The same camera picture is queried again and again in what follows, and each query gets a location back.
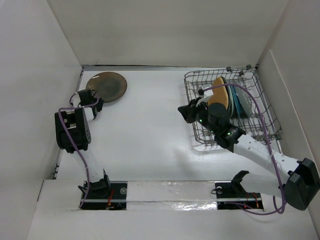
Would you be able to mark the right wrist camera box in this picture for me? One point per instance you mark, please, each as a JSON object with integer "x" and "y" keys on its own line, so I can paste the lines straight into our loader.
{"x": 205, "y": 95}

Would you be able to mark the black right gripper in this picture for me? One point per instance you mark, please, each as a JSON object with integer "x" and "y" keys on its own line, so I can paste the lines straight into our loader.
{"x": 188, "y": 111}

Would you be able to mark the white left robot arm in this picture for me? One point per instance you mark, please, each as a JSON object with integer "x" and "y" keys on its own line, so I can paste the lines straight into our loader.
{"x": 73, "y": 135}

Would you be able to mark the teal scalloped plate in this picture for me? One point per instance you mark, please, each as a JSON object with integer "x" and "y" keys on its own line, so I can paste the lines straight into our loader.
{"x": 238, "y": 107}

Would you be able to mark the light green plate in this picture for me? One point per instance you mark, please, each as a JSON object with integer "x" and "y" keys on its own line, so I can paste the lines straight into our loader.
{"x": 244, "y": 100}

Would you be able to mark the orange woven square tray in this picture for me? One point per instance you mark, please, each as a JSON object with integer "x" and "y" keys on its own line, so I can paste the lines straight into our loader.
{"x": 220, "y": 94}

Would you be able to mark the metal wire dish rack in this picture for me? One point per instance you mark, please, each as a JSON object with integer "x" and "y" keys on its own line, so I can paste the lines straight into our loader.
{"x": 248, "y": 78}

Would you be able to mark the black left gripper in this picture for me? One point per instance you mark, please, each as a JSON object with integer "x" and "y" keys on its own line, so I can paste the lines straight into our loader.
{"x": 100, "y": 103}

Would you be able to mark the brown round plate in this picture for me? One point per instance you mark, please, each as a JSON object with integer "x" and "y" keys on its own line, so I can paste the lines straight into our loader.
{"x": 110, "y": 86}

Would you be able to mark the grey blue round plate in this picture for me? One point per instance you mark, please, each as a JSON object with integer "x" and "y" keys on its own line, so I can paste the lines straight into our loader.
{"x": 231, "y": 104}

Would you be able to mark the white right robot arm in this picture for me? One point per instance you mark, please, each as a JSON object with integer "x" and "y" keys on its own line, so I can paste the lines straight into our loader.
{"x": 296, "y": 181}

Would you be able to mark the blue floral white plate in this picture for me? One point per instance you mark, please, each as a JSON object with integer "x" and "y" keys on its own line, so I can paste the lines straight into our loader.
{"x": 252, "y": 101}

